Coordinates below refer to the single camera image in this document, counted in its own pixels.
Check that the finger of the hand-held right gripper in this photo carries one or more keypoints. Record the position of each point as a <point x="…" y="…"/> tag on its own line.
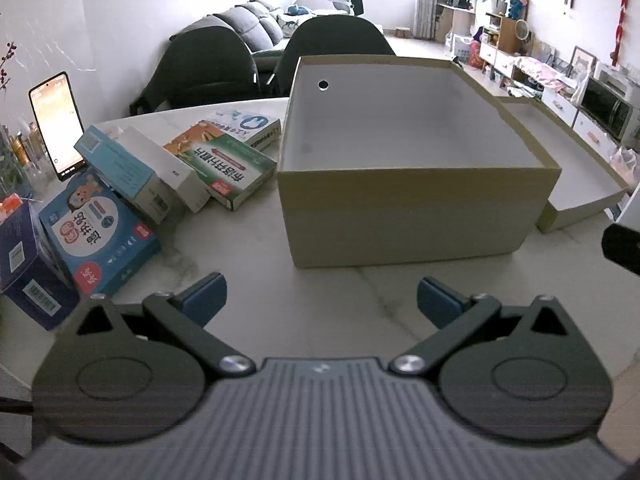
<point x="625" y="252"/>

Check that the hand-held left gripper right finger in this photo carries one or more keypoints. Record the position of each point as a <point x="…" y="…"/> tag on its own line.
<point x="437" y="300"/>

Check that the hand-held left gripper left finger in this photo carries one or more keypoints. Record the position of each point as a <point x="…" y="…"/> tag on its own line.
<point x="205" y="297"/>

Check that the cardboard box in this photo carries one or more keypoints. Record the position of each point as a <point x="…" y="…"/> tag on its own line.
<point x="400" y="220"/>

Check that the cardboard box lid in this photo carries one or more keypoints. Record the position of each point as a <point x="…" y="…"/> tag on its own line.
<point x="560" y="160"/>

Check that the blue cartoon medicine box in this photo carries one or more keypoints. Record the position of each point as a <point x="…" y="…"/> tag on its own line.
<point x="95" y="240"/>

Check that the green orange medicine box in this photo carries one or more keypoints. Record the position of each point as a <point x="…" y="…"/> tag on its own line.
<point x="220" y="165"/>

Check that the long plain white box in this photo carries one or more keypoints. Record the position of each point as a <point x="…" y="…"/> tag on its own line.
<point x="165" y="160"/>

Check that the teal white medicine box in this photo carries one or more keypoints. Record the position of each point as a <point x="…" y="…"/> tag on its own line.
<point x="117" y="167"/>

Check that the white blue medicine box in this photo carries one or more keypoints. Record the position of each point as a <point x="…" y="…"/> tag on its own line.
<point x="250" y="127"/>

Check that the dark purple box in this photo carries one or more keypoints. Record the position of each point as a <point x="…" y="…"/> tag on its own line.
<point x="30" y="280"/>

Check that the white marble desktop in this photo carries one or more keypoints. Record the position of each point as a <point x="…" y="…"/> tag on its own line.
<point x="240" y="240"/>

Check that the plastic bag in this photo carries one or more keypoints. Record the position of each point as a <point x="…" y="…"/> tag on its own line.
<point x="625" y="165"/>

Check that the microwave oven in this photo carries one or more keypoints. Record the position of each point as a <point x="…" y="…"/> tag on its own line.
<point x="605" y="102"/>

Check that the white TV cabinet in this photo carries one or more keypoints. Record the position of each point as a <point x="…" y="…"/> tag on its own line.
<point x="560" y="102"/>

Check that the small standing framed picture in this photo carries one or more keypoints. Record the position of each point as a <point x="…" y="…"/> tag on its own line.
<point x="582" y="62"/>

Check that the pink floral cloth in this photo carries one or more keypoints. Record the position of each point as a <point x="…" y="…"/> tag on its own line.
<point x="545" y="72"/>

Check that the dark dining chair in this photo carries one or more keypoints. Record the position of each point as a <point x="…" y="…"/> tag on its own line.
<point x="340" y="35"/>
<point x="200" y="70"/>

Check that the black smartphone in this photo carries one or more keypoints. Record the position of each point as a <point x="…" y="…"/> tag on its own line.
<point x="55" y="120"/>

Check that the row of small glass bottles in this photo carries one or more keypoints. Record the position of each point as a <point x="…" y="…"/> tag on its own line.
<point x="22" y="147"/>

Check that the round fan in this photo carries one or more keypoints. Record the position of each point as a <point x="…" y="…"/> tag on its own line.
<point x="521" y="30"/>

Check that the wooden shelf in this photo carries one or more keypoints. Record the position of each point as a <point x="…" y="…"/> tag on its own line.
<point x="507" y="35"/>

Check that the grey sofa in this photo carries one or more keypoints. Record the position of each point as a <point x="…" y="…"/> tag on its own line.
<point x="250" y="22"/>

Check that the grey curtain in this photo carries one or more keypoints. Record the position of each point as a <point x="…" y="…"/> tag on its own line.
<point x="430" y="0"/>

